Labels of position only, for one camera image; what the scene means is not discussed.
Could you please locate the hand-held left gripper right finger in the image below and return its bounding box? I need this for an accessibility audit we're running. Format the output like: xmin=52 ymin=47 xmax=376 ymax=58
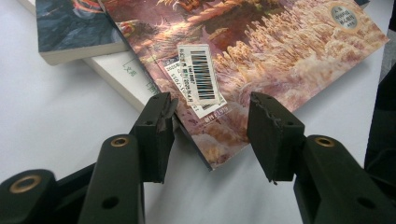
xmin=247 ymin=91 xmax=306 ymax=186

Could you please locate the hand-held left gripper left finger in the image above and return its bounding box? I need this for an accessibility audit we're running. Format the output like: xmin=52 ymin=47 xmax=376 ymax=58
xmin=130 ymin=91 xmax=179 ymax=185

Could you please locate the red-brown cover magazine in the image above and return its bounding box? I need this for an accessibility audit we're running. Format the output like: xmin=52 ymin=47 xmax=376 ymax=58
xmin=97 ymin=0 xmax=390 ymax=172

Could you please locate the dark blue illustrated magazine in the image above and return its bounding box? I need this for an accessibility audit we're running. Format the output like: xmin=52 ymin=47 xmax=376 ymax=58
xmin=35 ymin=0 xmax=129 ymax=66

